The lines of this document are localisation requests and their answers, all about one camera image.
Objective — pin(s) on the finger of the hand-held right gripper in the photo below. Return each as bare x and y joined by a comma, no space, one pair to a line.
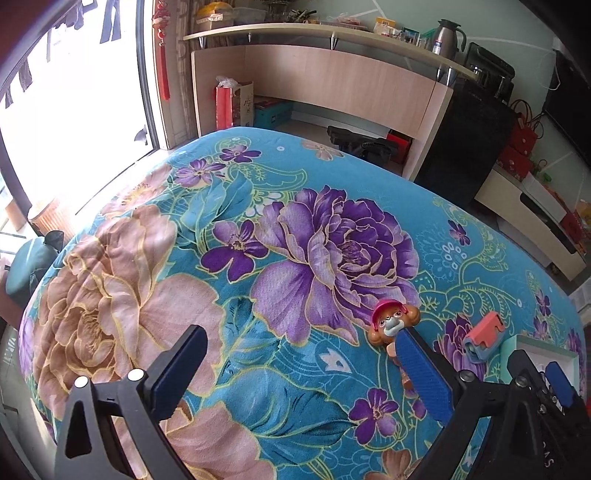
561,385
526,374

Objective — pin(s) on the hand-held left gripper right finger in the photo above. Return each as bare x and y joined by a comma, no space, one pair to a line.
422,374

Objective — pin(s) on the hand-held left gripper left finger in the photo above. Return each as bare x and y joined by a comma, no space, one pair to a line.
178,369

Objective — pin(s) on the teal and white cardboard tray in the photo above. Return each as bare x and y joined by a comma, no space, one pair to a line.
540,344

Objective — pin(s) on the brown dog toy figure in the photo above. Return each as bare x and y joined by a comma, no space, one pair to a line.
390,323

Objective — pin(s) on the coral and blue clip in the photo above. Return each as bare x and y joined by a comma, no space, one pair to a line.
485,334

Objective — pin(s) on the floral printed blanket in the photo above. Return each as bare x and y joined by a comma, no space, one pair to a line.
300,277

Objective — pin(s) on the flat red box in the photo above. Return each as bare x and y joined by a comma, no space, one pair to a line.
577,226

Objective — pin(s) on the cream television cabinet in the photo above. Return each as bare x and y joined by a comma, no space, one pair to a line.
517,203

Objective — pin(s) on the flat white box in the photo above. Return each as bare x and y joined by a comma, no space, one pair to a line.
547,198

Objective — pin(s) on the teal chair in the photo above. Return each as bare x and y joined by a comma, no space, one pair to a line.
27,272

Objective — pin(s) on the red gift box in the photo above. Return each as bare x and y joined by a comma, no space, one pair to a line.
515,164

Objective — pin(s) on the small red box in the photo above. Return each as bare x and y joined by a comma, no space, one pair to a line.
399,146

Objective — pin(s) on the black device under desk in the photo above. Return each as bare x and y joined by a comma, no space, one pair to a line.
364,145

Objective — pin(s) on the black water dispenser cabinet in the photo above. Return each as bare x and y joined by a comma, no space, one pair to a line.
466,138

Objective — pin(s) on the red and white gift bag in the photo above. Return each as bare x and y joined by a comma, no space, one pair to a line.
231,104

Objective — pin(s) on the teal storage box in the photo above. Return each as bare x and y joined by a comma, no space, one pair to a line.
272,114

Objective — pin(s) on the wooden desk with shelf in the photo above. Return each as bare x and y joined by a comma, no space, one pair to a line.
346,78

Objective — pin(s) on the red hanging ornament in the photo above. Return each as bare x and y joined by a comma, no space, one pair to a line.
162,55

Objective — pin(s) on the steel thermos jug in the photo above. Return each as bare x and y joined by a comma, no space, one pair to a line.
445,39

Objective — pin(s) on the yellow object on shelf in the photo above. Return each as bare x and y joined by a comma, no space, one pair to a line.
212,10

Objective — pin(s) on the black wall television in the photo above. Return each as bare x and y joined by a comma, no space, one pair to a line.
572,101

